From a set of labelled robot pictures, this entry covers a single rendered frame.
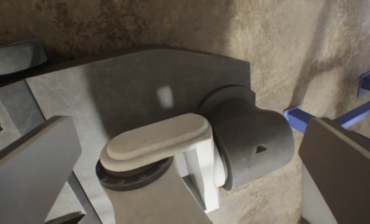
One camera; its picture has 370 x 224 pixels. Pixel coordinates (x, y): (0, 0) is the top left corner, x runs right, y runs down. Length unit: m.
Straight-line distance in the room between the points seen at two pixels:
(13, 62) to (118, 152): 0.25
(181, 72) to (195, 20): 0.23
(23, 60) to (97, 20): 0.22
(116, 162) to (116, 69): 0.19
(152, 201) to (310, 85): 0.84
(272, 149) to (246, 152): 0.05
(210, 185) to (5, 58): 0.43
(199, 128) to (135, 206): 0.16
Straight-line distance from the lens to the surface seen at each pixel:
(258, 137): 0.40
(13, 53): 0.47
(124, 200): 0.33
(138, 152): 0.34
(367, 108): 1.02
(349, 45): 1.13
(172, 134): 0.35
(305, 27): 0.90
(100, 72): 0.44
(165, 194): 0.32
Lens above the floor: 0.60
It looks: 60 degrees down
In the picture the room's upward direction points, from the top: 140 degrees clockwise
